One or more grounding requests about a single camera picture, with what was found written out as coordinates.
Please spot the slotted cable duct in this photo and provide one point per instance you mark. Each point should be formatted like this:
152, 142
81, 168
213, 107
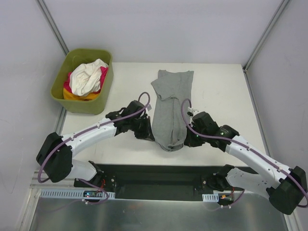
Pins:
210, 197
72, 194

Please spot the left aluminium frame post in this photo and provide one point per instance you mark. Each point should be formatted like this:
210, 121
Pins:
53, 26

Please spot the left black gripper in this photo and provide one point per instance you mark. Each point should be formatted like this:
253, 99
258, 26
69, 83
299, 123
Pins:
143, 127

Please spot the right aluminium frame post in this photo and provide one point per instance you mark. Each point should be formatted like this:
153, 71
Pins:
267, 31

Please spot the aluminium frame post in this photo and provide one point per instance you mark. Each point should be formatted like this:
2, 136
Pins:
267, 31
53, 26

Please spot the green plastic bin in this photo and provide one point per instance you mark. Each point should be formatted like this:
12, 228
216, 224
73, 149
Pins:
73, 59

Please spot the grey t shirt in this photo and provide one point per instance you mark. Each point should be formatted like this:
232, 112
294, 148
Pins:
168, 127

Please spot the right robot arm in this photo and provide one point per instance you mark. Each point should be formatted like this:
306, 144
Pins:
283, 186

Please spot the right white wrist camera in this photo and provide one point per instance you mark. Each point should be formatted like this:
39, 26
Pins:
191, 112

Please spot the white t shirt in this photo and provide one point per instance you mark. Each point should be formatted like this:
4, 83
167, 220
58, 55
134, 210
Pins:
96, 63

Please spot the left slotted cable duct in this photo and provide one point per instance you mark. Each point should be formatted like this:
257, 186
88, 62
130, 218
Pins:
72, 194

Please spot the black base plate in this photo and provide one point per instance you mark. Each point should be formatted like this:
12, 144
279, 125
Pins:
173, 183

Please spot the yellow t shirt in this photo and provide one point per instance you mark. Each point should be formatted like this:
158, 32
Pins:
70, 96

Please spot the pink t shirt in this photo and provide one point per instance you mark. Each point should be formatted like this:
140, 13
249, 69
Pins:
67, 84

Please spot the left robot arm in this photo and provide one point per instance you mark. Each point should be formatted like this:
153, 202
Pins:
57, 154

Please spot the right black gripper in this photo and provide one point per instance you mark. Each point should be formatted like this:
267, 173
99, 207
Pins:
190, 138

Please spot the right slotted cable duct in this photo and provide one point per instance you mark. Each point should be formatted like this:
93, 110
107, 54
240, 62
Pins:
210, 197

